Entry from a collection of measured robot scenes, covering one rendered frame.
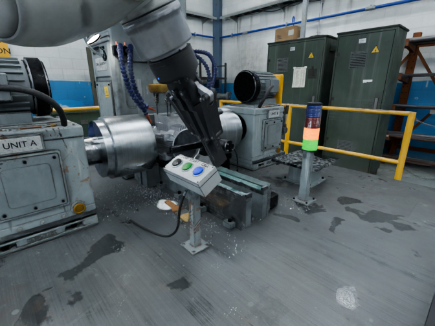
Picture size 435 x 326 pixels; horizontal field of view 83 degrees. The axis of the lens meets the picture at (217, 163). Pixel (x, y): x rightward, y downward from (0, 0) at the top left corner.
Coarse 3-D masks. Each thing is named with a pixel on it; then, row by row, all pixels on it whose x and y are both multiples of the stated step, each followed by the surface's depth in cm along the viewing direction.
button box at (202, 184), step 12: (180, 156) 75; (168, 168) 72; (180, 168) 70; (192, 168) 67; (204, 168) 65; (216, 168) 65; (180, 180) 69; (192, 180) 63; (204, 180) 62; (216, 180) 66; (204, 192) 63
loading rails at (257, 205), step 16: (160, 160) 122; (160, 176) 125; (224, 176) 104; (240, 176) 102; (176, 192) 116; (224, 192) 89; (240, 192) 88; (256, 192) 92; (208, 208) 98; (224, 208) 91; (240, 208) 84; (256, 208) 94; (224, 224) 88; (240, 224) 86
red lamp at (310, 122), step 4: (308, 120) 97; (312, 120) 96; (316, 120) 95; (304, 124) 99; (308, 124) 97; (312, 124) 96; (316, 124) 96; (308, 128) 97; (312, 128) 96; (316, 128) 96
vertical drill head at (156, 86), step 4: (156, 80) 111; (148, 84) 113; (152, 84) 110; (156, 84) 108; (160, 84) 108; (164, 84) 108; (148, 88) 113; (152, 88) 110; (156, 88) 109; (160, 88) 108; (164, 88) 108; (152, 92) 112; (156, 92) 110; (160, 92) 110; (164, 92) 109; (156, 96) 118; (156, 100) 118; (164, 100) 112; (156, 104) 120; (168, 104) 113
